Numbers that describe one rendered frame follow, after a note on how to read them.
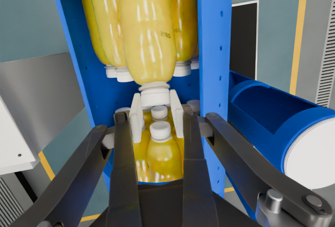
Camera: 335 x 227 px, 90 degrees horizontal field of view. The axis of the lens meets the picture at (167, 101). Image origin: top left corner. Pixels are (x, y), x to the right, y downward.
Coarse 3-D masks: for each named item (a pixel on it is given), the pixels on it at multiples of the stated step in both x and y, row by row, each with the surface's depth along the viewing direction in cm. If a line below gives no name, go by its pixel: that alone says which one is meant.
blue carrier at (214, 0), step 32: (64, 0) 28; (224, 0) 22; (64, 32) 28; (224, 32) 23; (96, 64) 37; (224, 64) 25; (96, 96) 37; (128, 96) 46; (192, 96) 47; (224, 96) 27
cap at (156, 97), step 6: (150, 90) 20; (156, 90) 20; (162, 90) 20; (168, 90) 22; (144, 96) 21; (150, 96) 20; (156, 96) 20; (162, 96) 20; (168, 96) 21; (144, 102) 21; (150, 102) 20; (156, 102) 20; (162, 102) 20; (168, 102) 21
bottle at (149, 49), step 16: (128, 0) 20; (144, 0) 19; (160, 0) 20; (128, 16) 20; (144, 16) 19; (160, 16) 20; (128, 32) 20; (144, 32) 19; (160, 32) 19; (128, 48) 20; (144, 48) 19; (160, 48) 19; (128, 64) 21; (144, 64) 19; (160, 64) 20; (144, 80) 20; (160, 80) 21
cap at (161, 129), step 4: (152, 124) 32; (156, 124) 32; (160, 124) 32; (164, 124) 32; (168, 124) 32; (152, 128) 31; (156, 128) 31; (160, 128) 31; (164, 128) 30; (168, 128) 31; (152, 132) 31; (156, 132) 30; (160, 132) 30; (164, 132) 30; (168, 132) 31; (152, 136) 31; (156, 136) 31; (160, 136) 30; (164, 136) 30
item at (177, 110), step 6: (174, 90) 21; (174, 96) 19; (174, 102) 17; (174, 108) 16; (180, 108) 16; (174, 114) 17; (180, 114) 16; (174, 120) 18; (180, 120) 16; (180, 126) 16; (180, 132) 16
